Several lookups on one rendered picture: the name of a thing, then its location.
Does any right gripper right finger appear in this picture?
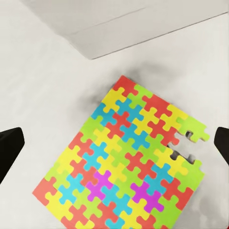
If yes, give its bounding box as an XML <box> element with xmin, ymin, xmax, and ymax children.
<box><xmin>214</xmin><ymin>127</ymin><xmax>229</xmax><ymax>165</ymax></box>

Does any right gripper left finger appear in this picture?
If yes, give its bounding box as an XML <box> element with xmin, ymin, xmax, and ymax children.
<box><xmin>0</xmin><ymin>127</ymin><xmax>25</xmax><ymax>184</ymax></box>

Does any jigsaw puzzle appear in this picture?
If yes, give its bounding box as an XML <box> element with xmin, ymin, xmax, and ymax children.
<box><xmin>32</xmin><ymin>75</ymin><xmax>210</xmax><ymax>229</ymax></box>

